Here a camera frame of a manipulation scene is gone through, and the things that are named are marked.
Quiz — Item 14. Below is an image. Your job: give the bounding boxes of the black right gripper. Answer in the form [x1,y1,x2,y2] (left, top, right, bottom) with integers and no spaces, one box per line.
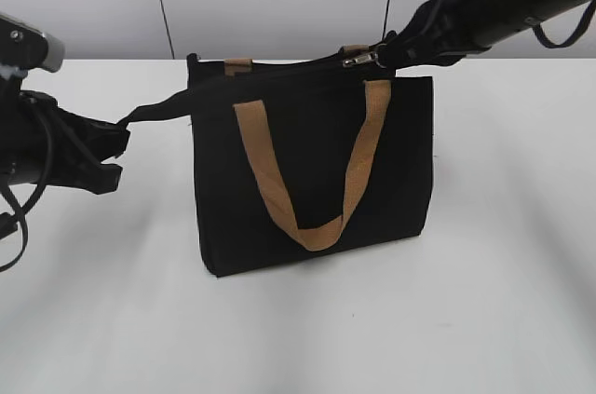
[374,0,595,70]

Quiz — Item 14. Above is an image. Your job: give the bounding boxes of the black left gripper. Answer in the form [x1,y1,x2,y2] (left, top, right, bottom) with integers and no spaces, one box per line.
[1,88,130,195]

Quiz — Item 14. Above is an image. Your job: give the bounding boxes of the silver metal zipper pull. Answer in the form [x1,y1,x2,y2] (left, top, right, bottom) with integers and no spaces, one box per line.
[342,51,378,68]

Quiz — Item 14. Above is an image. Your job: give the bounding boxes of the black tote bag tan handles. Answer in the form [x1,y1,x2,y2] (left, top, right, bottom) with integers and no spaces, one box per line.
[123,46,434,277]

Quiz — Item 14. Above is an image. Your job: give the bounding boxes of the black camera cable left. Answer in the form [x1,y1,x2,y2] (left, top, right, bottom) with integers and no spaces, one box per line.
[0,95,60,273]

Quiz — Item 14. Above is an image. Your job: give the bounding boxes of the black cable loop right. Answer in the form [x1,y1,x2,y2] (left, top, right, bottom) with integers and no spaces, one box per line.
[532,3,596,48]

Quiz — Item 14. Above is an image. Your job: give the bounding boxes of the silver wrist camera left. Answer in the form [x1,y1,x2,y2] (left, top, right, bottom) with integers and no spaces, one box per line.
[1,13,65,73]

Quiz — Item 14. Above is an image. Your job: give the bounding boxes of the left thin black wall cable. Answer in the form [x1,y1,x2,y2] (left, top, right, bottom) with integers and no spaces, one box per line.
[149,0,176,61]

